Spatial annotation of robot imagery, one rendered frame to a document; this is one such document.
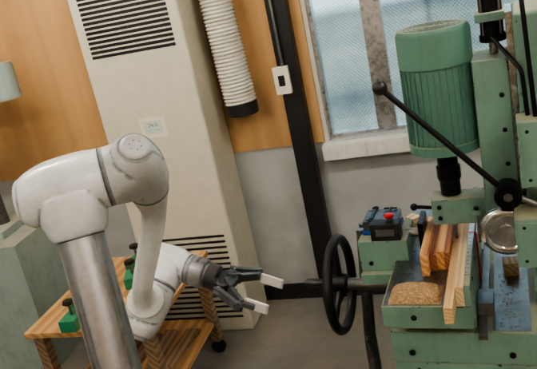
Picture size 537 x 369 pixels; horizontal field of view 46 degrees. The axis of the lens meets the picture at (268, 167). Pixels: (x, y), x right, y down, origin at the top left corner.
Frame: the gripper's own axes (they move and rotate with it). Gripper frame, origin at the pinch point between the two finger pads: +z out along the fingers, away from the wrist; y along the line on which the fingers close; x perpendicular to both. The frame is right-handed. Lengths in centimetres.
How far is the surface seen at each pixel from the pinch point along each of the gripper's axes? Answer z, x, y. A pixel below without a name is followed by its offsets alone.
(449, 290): 44, -27, -15
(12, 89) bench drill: -161, -1, 91
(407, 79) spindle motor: 23, -68, 6
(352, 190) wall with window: -1, 27, 142
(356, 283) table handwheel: 21.3, -5.9, 9.9
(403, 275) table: 33.6, -19.0, -0.7
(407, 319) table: 37.2, -16.4, -15.3
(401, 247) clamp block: 31.1, -22.3, 7.7
